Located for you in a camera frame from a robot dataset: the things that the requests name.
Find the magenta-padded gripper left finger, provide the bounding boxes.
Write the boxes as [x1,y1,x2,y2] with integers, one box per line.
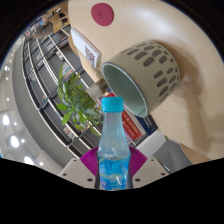
[58,145,101,190]

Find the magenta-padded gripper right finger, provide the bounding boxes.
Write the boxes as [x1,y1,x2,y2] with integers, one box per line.
[128,145,170,189]

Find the clear blue-capped drink bottle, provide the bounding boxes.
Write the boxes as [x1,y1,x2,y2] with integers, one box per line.
[97,96,132,191]

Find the dark blue book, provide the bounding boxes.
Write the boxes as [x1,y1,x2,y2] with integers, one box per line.
[134,114,159,137]

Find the green potted plant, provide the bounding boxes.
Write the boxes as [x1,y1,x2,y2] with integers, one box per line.
[55,64,109,136]

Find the ceiling lights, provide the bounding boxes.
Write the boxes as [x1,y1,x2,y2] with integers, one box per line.
[1,64,44,168]

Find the grey shelf unit with books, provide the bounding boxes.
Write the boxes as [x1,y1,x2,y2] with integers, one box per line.
[21,6,141,159]

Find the grey-green patterned mug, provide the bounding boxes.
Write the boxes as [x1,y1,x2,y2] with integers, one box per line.
[100,39,181,118]

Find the white paperback book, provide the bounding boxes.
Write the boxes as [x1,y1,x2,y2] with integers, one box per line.
[69,27,102,69]

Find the flat round red coaster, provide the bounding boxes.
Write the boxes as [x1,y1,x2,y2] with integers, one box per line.
[90,2,115,27]

